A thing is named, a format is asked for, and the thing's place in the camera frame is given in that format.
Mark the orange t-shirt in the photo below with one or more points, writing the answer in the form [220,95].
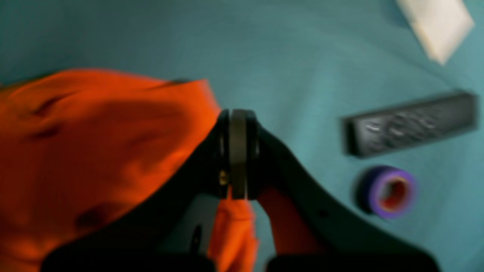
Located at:
[80,148]

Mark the white paper card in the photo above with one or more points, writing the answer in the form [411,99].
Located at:
[440,26]

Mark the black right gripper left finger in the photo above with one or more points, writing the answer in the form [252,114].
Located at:
[170,231]

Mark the grey remote control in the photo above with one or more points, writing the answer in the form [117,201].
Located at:
[389,129]

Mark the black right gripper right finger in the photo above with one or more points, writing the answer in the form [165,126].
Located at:
[312,231]

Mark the teal tablecloth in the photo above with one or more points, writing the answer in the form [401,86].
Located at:
[301,65]

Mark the purple tape roll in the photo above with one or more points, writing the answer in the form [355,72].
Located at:
[386,191]

